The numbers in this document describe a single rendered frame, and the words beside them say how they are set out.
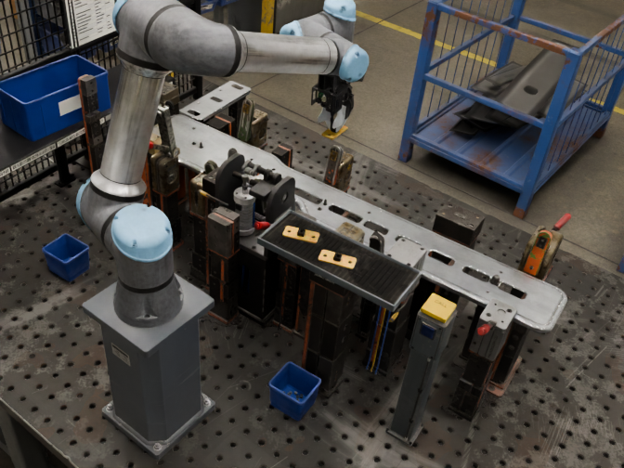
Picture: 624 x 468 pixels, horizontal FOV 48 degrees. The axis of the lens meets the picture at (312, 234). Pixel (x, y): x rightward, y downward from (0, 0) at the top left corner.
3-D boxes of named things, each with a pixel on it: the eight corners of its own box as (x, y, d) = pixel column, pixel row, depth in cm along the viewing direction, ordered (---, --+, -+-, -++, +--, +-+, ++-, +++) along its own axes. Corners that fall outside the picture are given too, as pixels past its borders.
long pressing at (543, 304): (573, 289, 186) (575, 285, 185) (546, 341, 171) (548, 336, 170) (177, 113, 238) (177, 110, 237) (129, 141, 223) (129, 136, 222)
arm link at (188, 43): (187, 27, 116) (380, 43, 149) (153, 3, 122) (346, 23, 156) (173, 92, 122) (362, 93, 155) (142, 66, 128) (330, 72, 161)
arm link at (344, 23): (314, -1, 161) (342, -10, 165) (312, 43, 168) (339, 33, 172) (336, 12, 156) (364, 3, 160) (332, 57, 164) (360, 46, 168)
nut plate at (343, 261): (357, 259, 162) (357, 254, 162) (352, 269, 160) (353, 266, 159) (322, 250, 164) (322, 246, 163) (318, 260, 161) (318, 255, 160)
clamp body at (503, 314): (489, 399, 192) (526, 308, 169) (474, 428, 184) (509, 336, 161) (457, 383, 195) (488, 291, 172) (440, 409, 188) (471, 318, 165)
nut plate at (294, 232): (319, 234, 168) (320, 229, 168) (316, 243, 165) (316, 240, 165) (286, 226, 170) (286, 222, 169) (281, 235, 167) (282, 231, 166)
